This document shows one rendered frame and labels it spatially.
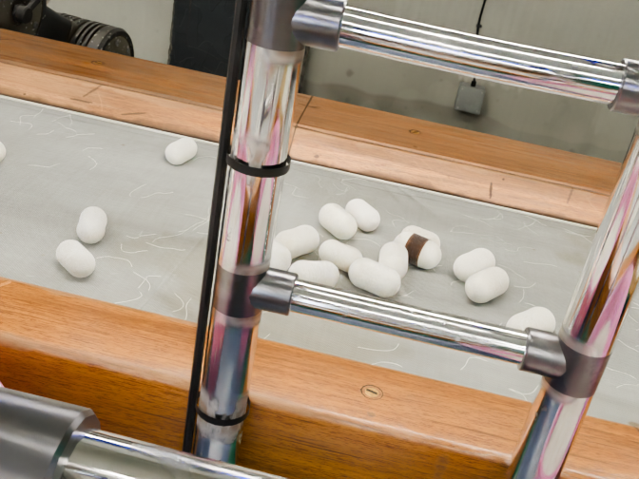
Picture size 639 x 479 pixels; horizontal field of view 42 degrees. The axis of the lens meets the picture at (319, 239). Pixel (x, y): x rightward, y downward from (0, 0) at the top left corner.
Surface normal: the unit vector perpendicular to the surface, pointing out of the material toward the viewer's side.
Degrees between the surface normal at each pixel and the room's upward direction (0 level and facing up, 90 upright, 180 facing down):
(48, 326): 0
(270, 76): 90
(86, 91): 45
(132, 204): 0
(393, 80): 88
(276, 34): 90
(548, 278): 0
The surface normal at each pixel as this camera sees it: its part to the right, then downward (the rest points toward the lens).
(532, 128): -0.13, 0.43
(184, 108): 0.00, -0.29
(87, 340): 0.17, -0.86
